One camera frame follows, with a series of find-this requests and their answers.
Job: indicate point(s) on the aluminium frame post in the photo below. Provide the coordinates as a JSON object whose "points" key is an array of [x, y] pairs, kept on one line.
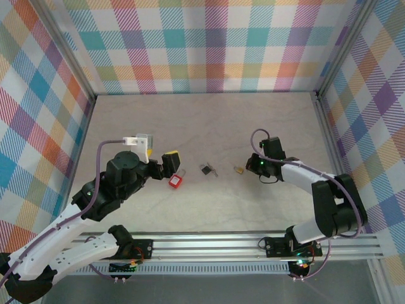
{"points": [[345, 47], [71, 55]]}

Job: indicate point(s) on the brass padlock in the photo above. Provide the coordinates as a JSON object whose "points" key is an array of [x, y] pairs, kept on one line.
{"points": [[239, 170]]}

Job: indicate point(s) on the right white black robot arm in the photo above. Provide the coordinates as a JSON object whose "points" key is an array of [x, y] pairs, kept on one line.
{"points": [[300, 175]]}

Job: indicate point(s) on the aluminium side rail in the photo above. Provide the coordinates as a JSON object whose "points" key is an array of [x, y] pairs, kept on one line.
{"points": [[333, 152], [83, 136]]}

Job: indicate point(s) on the aluminium base beam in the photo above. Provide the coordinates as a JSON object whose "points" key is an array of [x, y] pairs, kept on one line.
{"points": [[205, 245]]}

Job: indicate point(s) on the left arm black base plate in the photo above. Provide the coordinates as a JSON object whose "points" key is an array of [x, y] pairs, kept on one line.
{"points": [[148, 245]]}

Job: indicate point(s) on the small silver key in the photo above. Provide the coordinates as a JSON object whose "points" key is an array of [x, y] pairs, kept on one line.
{"points": [[214, 172]]}

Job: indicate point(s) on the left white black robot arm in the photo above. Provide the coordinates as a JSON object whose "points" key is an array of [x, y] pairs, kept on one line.
{"points": [[53, 234]]}

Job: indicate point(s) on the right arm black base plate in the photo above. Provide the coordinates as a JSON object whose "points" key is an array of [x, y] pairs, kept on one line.
{"points": [[271, 244]]}

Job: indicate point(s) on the grey metal panel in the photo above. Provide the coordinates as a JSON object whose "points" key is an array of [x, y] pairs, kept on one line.
{"points": [[205, 291]]}

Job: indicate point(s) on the black padlock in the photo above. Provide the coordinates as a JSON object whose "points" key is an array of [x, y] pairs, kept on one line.
{"points": [[206, 171]]}

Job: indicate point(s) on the red padlock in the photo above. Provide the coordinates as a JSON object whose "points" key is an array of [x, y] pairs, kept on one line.
{"points": [[175, 182]]}

